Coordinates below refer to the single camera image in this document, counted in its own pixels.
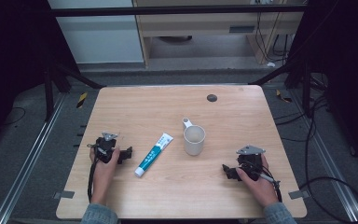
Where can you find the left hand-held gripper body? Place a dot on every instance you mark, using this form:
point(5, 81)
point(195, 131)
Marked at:
point(105, 147)

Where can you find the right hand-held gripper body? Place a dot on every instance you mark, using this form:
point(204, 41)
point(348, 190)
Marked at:
point(250, 161)

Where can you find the white and teal toothpaste tube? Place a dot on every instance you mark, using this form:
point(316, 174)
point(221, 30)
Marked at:
point(154, 154)

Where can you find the white cup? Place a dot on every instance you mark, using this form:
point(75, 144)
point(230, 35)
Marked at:
point(194, 141)

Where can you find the person's left hand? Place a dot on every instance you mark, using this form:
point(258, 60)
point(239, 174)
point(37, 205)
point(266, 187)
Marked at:
point(103, 177)

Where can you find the person's right hand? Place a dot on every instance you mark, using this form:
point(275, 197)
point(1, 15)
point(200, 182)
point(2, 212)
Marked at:
point(261, 189)

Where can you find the yellow and black tape strip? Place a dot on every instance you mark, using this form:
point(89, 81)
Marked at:
point(81, 100)
point(283, 97)

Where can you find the grey round table grommet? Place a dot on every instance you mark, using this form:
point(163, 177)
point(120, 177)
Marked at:
point(212, 98)

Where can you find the black metal stand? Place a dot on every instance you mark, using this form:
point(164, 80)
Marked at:
point(48, 93)
point(306, 90)

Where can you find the small white floor object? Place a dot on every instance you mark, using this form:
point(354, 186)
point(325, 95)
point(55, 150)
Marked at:
point(271, 64)

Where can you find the white cabinet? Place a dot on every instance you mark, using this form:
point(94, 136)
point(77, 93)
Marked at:
point(99, 37)

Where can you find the dark curtain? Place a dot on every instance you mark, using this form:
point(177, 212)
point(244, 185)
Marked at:
point(12, 46)
point(348, 62)

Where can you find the light wooden desk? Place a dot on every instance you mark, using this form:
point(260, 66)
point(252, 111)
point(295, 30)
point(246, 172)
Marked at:
point(199, 25)

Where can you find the grey metal table bracket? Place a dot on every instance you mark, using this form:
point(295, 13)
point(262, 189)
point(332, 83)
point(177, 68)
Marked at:
point(64, 194)
point(299, 194)

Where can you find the aluminium floor rail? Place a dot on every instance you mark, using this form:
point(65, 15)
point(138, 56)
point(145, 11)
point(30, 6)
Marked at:
point(28, 155)
point(329, 161)

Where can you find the black horizontal frame bar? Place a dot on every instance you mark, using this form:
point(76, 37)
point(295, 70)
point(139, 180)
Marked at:
point(167, 10)

